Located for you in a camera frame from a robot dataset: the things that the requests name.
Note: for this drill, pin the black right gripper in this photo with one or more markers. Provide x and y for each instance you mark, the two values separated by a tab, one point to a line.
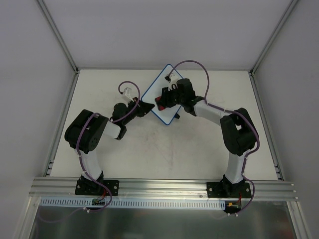
166	97

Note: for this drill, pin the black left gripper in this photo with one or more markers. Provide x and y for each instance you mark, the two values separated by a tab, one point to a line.
140	109

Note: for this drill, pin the red bone-shaped eraser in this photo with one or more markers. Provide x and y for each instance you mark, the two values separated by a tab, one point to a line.
160	104

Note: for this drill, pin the blue-framed whiteboard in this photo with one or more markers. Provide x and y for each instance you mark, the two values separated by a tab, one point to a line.
154	90

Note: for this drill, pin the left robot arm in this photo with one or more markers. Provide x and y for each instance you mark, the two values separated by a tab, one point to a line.
84	134

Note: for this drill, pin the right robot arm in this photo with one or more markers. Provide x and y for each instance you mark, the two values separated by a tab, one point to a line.
238	131

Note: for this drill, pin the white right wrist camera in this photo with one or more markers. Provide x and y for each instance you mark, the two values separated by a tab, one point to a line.
172	80

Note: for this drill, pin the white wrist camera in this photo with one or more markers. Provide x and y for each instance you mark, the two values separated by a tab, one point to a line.
126	95
172	80

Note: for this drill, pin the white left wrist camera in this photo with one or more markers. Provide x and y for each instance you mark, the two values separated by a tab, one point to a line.
126	95

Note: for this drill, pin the white slotted cable duct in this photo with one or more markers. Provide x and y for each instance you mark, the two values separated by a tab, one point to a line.
134	203

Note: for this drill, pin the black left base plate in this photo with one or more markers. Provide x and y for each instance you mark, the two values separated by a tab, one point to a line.
85	187

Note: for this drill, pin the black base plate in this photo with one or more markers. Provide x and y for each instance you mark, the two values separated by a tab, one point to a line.
225	190
85	187

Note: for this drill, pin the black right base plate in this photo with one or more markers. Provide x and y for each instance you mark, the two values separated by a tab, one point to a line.
225	190

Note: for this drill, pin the aluminium mounting rail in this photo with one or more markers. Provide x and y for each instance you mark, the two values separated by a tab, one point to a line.
163	189

